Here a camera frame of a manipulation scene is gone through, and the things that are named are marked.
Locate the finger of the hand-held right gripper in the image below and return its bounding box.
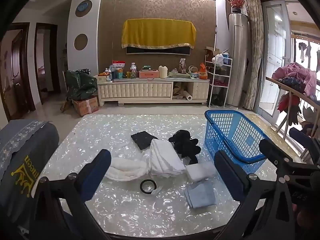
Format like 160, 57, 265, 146
289, 128, 320, 155
259, 138, 297, 167

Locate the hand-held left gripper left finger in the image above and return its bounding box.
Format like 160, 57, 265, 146
29, 149, 112, 240

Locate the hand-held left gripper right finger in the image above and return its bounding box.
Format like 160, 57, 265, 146
214, 150, 298, 240

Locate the white layered gauze cloth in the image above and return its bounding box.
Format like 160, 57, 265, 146
106, 157, 148, 181

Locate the small white cloth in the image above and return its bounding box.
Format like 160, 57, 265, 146
185, 162, 215, 182

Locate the blue cloth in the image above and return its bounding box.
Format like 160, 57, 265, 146
184, 180, 217, 209

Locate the blue plastic basket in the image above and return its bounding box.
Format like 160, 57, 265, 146
204, 109, 272, 164

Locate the black ring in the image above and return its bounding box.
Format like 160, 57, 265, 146
140, 179, 157, 195

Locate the black square cloth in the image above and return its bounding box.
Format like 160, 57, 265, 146
131, 131, 159, 150

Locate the black fuzzy cloth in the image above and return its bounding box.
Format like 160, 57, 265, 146
168, 129, 201, 164

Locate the white towel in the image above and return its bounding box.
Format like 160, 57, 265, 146
148, 139, 187, 177

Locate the person's right hand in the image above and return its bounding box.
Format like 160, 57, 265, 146
294, 202, 320, 230

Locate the dark hanging garment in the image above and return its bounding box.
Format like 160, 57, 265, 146
285, 105, 302, 126

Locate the red garment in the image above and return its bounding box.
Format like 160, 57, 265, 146
277, 94, 300, 113

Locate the dark patterned garment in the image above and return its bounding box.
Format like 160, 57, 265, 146
279, 77, 304, 92

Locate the wooden clothes rack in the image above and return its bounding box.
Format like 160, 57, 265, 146
265, 76, 320, 140

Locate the cardboard box with red print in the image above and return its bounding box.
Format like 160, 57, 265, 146
72, 95, 99, 117

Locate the pink garment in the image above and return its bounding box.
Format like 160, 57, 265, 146
272, 62, 317, 97

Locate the green plastic bag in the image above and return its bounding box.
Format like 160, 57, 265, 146
65, 70, 98, 100

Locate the white television cabinet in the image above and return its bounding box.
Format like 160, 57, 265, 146
97, 78, 210, 107

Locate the white metal rack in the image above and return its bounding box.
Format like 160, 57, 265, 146
204, 54, 233, 108

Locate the silver tower air conditioner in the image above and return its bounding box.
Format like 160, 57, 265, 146
225, 13, 250, 107

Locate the white plastic bag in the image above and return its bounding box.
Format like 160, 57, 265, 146
212, 54, 225, 67

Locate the red and white snack bag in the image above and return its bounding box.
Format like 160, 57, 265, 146
112, 60, 125, 79

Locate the patterned curtain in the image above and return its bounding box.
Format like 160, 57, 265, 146
243, 0, 265, 110

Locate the pink storage box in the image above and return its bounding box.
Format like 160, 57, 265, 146
139, 69, 159, 78

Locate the open brown cardboard box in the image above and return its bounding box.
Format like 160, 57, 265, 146
204, 46, 220, 60

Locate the dark wooden door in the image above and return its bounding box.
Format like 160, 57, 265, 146
0, 22, 35, 120

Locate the yellow cloth cover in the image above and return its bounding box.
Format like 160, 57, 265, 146
121, 19, 197, 50

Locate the vase with red flowers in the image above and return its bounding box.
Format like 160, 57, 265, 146
228, 0, 246, 14

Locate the dark wooden door frame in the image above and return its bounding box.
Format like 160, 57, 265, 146
34, 23, 61, 104

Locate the round brown wall disc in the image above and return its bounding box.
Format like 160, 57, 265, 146
74, 33, 88, 51

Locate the wall television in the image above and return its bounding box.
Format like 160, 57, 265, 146
126, 44, 190, 55

